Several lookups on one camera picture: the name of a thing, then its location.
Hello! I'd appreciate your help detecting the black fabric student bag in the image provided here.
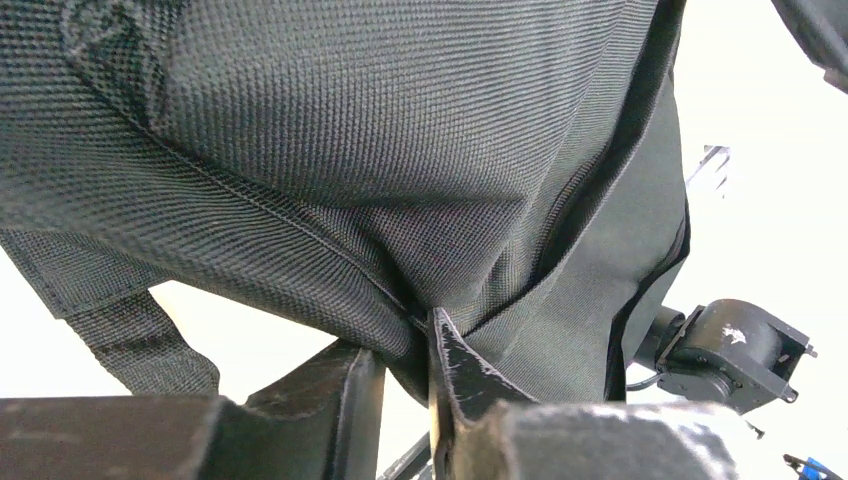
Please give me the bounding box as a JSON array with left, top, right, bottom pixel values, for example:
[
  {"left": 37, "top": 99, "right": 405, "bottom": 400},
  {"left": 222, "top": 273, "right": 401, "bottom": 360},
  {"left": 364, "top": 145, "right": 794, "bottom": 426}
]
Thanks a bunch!
[{"left": 1, "top": 1, "right": 689, "bottom": 402}]

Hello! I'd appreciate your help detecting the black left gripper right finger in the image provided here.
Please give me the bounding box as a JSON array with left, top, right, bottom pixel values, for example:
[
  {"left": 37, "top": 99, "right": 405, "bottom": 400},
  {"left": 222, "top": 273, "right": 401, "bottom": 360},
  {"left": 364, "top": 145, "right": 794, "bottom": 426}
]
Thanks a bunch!
[{"left": 428, "top": 308, "right": 772, "bottom": 479}]

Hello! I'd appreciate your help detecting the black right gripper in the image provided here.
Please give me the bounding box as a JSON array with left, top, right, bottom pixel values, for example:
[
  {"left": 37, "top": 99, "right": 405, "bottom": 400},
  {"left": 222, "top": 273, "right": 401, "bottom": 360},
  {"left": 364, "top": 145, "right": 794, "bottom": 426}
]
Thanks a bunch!
[{"left": 655, "top": 299, "right": 817, "bottom": 414}]

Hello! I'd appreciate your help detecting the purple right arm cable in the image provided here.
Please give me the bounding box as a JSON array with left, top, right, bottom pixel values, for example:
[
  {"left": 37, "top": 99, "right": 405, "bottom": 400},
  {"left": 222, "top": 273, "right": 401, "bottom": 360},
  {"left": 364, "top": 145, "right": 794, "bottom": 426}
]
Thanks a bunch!
[{"left": 625, "top": 372, "right": 665, "bottom": 393}]

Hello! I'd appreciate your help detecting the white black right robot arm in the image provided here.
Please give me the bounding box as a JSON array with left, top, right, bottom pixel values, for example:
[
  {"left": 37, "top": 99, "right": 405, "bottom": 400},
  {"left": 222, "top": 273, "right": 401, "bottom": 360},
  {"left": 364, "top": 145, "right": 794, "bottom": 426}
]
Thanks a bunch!
[{"left": 628, "top": 299, "right": 817, "bottom": 415}]

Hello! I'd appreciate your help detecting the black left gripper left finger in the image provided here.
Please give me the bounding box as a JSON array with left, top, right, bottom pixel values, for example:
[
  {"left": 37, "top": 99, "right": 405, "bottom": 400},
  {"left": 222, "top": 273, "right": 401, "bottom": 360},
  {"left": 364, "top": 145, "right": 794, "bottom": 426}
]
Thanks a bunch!
[{"left": 1, "top": 341, "right": 385, "bottom": 479}]

